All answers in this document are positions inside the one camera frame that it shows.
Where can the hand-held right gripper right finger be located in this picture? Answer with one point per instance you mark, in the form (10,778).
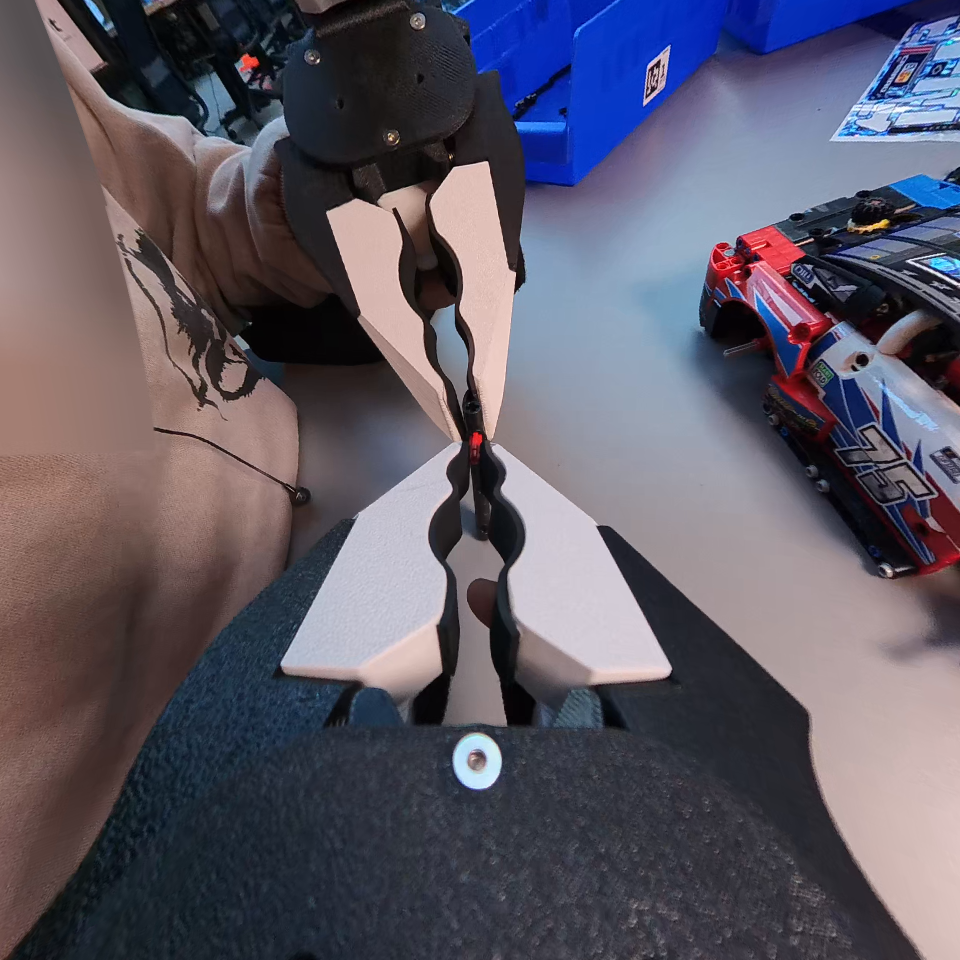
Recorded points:
(585,600)

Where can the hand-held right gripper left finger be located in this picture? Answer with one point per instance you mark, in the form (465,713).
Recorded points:
(367,592)

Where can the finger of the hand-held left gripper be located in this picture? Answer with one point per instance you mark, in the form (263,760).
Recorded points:
(375,270)
(484,247)

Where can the black lego rod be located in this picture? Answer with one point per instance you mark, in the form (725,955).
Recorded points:
(480,502)

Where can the red lego pin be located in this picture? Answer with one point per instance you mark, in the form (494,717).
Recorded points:
(475,448)

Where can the person's left forearm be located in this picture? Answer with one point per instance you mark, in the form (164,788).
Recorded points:
(247,217)

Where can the red white blue lego car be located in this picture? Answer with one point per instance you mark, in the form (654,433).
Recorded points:
(847,390)

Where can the lego sticker sheet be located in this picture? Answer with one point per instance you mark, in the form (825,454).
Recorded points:
(907,82)

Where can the person's right hand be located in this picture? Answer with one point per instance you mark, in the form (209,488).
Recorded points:
(482,604)

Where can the blue fabric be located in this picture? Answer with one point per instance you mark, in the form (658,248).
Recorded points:
(262,369)

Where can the beige printed hoodie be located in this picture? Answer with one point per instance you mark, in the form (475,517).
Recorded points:
(150,600)

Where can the black metal frame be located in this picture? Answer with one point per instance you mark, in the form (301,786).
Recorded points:
(180,67)

